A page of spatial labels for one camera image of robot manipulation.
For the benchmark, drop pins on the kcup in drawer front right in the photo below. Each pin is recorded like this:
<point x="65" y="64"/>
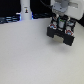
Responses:
<point x="69" y="32"/>

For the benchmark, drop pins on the kcup in drawer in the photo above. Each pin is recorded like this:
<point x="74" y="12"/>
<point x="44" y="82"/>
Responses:
<point x="69" y="32"/>
<point x="53" y="25"/>

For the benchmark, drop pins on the black kcup holder drawer box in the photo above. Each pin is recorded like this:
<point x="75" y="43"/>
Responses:
<point x="61" y="35"/>

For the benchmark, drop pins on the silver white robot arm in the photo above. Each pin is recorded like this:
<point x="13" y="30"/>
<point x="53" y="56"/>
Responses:
<point x="67" y="11"/>

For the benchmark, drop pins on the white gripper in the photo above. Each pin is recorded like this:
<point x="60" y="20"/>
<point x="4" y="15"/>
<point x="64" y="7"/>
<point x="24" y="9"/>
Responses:
<point x="59" y="16"/>

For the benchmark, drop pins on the kcup in drawer front left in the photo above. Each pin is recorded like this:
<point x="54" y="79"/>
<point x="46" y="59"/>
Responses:
<point x="53" y="25"/>

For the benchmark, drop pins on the white kcup with green lid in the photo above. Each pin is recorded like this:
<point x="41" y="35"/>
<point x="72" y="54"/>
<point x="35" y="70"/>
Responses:
<point x="61" y="23"/>

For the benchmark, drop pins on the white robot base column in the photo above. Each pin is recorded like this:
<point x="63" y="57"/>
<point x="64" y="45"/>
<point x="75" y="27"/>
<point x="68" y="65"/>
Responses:
<point x="26" y="13"/>

